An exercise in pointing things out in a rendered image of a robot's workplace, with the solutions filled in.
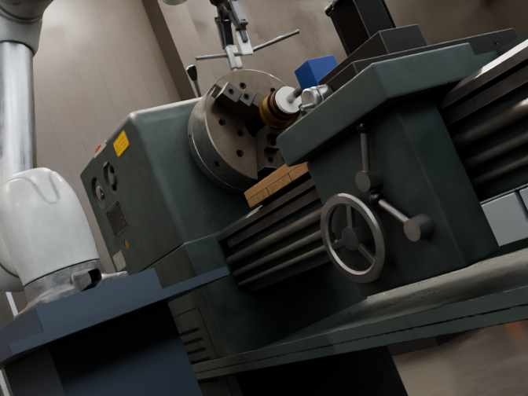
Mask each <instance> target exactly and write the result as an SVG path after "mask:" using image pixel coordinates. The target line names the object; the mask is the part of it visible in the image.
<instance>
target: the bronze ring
mask: <svg viewBox="0 0 528 396"><path fill-rule="evenodd" d="M278 90H279V89H278ZM278 90H276V91H273V92H272V93H270V94H267V95H266V96H265V97H263V98H262V100H261V101H260V103H259V107H258V109H259V115H260V118H261V120H262V121H263V122H264V123H265V124H267V125H269V126H270V127H273V128H276V129H281V128H284V127H286V126H287V125H288V124H289V123H290V122H291V120H292V119H293V118H294V117H295V115H296V114H297V112H298V111H297V112H296V113H293V114H288V113H285V112H283V111H281V110H280V109H279V107H278V106H277V103H276V93H277V91H278Z"/></svg>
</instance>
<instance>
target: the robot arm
mask: <svg viewBox="0 0 528 396"><path fill-rule="evenodd" d="M53 1H54V0H0V292H23V291H25V295H26V298H27V307H26V308H25V309H23V310H22V311H21V312H19V313H18V314H17V315H16V316H15V317H14V318H13V319H14V320H16V319H17V318H18V317H20V316H22V315H23V314H25V313H27V312H28V311H29V310H31V309H33V308H35V307H37V306H41V305H43V304H46V303H50V302H52V301H55V300H58V299H62V298H64V297H67V296H70V295H74V294H76V293H79V292H83V291H85V290H88V289H91V288H95V287H97V286H100V285H103V284H107V283H109V282H112V281H116V280H118V279H121V278H124V277H128V276H129V275H128V272H127V271H123V272H119V273H109V274H107V273H106V272H105V269H104V267H103V266H102V263H101V260H100V258H99V255H98V253H97V248H96V244H95V241H94V237H93V234H92V232H91V229H90V226H89V223H88V221H87V219H86V216H85V213H84V211H83V208H82V206H81V204H80V202H79V199H78V197H77V196H76V194H75V192H74V190H73V189H72V187H71V186H70V185H69V184H68V183H67V182H66V181H65V180H64V179H63V178H62V177H61V176H60V175H59V174H58V173H57V172H54V171H51V170H50V169H48V168H37V151H36V132H35V94H34V74H33V57H34V56H35V54H36V53H37V52H38V49H39V39H40V35H41V30H42V22H43V18H42V17H43V14H44V12H45V10H46V9H47V7H48V6H49V5H50V4H51V3H52V2H53ZM210 3H211V4H212V5H213V6H216V7H217V11H218V16H217V17H215V18H214V21H215V23H216V25H217V28H218V34H219V38H220V41H221V44H222V49H223V50H224V49H225V48H226V47H228V46H231V47H232V49H233V52H234V53H235V52H238V50H237V46H236V45H234V43H233V32H232V26H231V23H233V25H234V27H235V31H236V36H237V39H238V42H239V44H240V48H241V51H242V54H243V56H247V55H253V50H252V48H251V43H250V41H249V38H248V34H247V32H246V30H247V27H246V25H248V20H247V17H246V16H245V14H244V11H243V9H242V6H241V4H240V1H239V0H210ZM225 20H227V21H225Z"/></svg>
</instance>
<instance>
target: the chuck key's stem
mask: <svg viewBox="0 0 528 396"><path fill-rule="evenodd" d="M224 50H225V53H227V54H228V57H227V61H228V64H229V68H230V70H231V71H232V72H234V71H237V68H238V67H237V62H236V59H235V57H234V54H233V49H232V47H231V46H228V47H226V48H225V49H224Z"/></svg>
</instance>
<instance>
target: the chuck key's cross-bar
mask: <svg viewBox="0 0 528 396"><path fill-rule="evenodd" d="M297 34H299V29H297V30H295V31H292V32H290V33H287V34H286V35H282V36H281V37H278V38H275V39H273V40H271V41H268V42H265V43H263V44H261V45H259V46H256V47H254V48H252V50H253V53H254V52H255V51H258V50H260V49H263V48H265V47H267V46H270V45H273V44H274V43H277V42H279V41H282V40H284V39H287V38H290V37H292V36H293V35H297ZM233 54H234V56H235V57H241V56H243V54H242V52H235V53H233ZM227 57H228V54H227V53H222V54H215V55H207V56H199V57H196V61H205V60H213V59H220V58H227Z"/></svg>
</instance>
